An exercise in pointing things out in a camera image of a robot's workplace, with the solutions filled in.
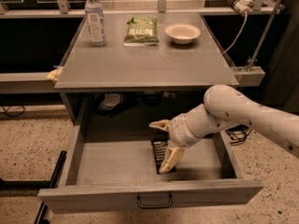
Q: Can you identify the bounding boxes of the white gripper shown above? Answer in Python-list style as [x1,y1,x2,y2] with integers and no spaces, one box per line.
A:
[149,114,199,175]

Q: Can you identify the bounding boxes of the dark rxbar chocolate bar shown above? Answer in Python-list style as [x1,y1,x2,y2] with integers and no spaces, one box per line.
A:
[151,140,167,174]

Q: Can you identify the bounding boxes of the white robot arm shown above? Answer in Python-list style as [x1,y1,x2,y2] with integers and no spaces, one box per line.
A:
[149,85,299,174]

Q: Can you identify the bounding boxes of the grey counter cabinet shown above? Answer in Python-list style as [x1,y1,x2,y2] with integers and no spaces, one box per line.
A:
[55,13,238,126]

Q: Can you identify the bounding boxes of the grey open drawer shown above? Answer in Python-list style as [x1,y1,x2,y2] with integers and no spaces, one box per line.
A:
[37,105,264,215]

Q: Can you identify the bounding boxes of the yellow sponge at counter edge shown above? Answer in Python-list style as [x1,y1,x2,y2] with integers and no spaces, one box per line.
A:
[47,67,64,81]

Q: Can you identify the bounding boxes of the white paper bowl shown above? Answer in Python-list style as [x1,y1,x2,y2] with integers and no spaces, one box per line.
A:
[164,23,201,45]

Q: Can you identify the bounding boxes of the green kettle chips bag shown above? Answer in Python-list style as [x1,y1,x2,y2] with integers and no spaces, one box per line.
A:
[123,16,159,46]

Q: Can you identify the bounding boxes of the clear plastic water bottle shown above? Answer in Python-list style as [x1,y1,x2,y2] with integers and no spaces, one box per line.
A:
[85,0,107,46]

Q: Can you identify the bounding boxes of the white power strip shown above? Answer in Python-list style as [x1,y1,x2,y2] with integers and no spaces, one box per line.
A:
[226,0,252,16]

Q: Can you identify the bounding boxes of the diagonal metal rod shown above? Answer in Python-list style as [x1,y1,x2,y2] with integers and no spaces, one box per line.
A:
[243,0,282,72]

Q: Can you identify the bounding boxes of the black cable bundle on floor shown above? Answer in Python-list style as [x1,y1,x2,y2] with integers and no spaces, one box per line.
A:
[226,124,252,146]

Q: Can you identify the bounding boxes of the black drawer handle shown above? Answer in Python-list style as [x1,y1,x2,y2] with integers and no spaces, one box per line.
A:
[136,194,173,209]

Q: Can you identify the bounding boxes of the white power cable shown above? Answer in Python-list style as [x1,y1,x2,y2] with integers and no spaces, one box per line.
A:
[221,11,249,55]

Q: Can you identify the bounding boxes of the black cable loop left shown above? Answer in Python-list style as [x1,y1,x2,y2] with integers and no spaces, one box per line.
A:
[0,105,26,118]

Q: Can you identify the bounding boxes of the grey aluminium frame beam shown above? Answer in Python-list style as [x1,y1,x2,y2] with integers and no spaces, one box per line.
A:
[0,72,56,94]

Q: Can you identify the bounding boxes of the black floor rail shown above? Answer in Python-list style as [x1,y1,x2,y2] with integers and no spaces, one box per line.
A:
[0,150,67,224]

